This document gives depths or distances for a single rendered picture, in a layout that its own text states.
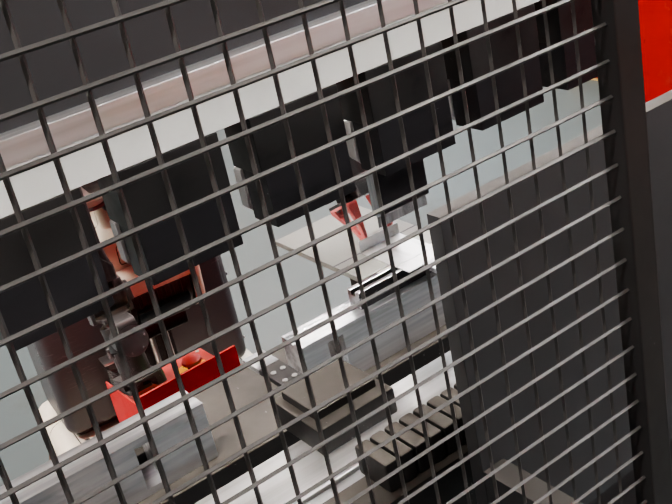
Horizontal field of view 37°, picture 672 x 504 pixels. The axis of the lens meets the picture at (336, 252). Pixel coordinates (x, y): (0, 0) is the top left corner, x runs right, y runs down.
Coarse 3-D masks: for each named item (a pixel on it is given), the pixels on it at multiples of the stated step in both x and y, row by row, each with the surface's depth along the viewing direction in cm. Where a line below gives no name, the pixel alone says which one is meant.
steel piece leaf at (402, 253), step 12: (396, 228) 175; (360, 240) 171; (372, 240) 172; (384, 240) 174; (396, 240) 173; (408, 240) 172; (360, 252) 172; (372, 252) 171; (384, 252) 170; (396, 252) 169; (408, 252) 168; (420, 252) 167; (396, 264) 165
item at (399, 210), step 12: (420, 168) 161; (372, 180) 156; (384, 180) 157; (396, 180) 158; (408, 180) 160; (420, 180) 161; (372, 192) 158; (384, 192) 158; (396, 192) 159; (408, 192) 161; (372, 204) 159; (384, 204) 158; (408, 204) 162; (420, 204) 164; (396, 216) 162
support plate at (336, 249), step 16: (320, 224) 186; (336, 224) 184; (368, 224) 182; (400, 224) 179; (288, 240) 182; (304, 240) 181; (336, 240) 178; (304, 256) 176; (320, 256) 174; (336, 256) 172; (352, 272) 166; (368, 272) 165
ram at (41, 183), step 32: (416, 32) 150; (448, 32) 153; (320, 64) 141; (224, 96) 134; (256, 96) 137; (288, 96) 140; (160, 128) 130; (192, 128) 132; (32, 160) 121; (64, 160) 123; (96, 160) 126; (128, 160) 128; (0, 192) 120; (32, 192) 122
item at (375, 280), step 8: (384, 272) 164; (400, 272) 163; (424, 272) 166; (368, 280) 162; (376, 280) 163; (384, 280) 161; (392, 280) 162; (408, 280) 164; (352, 288) 161; (368, 288) 160; (376, 288) 161; (400, 288) 164; (352, 296) 161; (360, 296) 159; (368, 296) 160; (384, 296) 162; (352, 304) 162; (368, 304) 161
